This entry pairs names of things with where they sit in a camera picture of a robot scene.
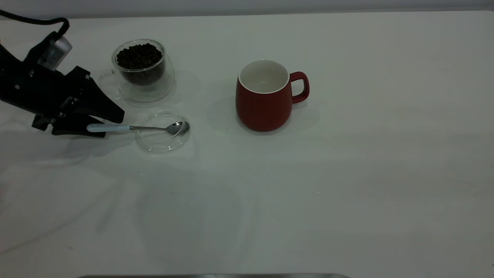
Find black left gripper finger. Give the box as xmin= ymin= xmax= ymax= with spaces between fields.
xmin=52 ymin=116 xmax=105 ymax=137
xmin=71 ymin=79 xmax=125 ymax=124

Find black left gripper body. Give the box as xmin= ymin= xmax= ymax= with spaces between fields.
xmin=0 ymin=44 xmax=91 ymax=131

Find metal spoon pale blue handle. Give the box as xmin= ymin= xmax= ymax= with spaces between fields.
xmin=86 ymin=122 xmax=190 ymax=136

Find red ceramic mug white inside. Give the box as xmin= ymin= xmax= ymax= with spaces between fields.
xmin=235 ymin=59 xmax=310 ymax=132

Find dark coffee beans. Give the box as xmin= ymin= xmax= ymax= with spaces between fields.
xmin=117 ymin=43 xmax=166 ymax=86

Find clear round glass lid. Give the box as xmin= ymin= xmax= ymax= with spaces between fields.
xmin=135 ymin=111 xmax=191 ymax=154

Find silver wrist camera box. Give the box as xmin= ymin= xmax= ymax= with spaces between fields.
xmin=24 ymin=32 xmax=73 ymax=71

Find clear double-wall glass cup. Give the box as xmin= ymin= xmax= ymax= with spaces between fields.
xmin=98 ymin=39 xmax=176 ymax=104

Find black camera cable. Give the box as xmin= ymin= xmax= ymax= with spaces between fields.
xmin=0 ymin=10 xmax=70 ymax=41

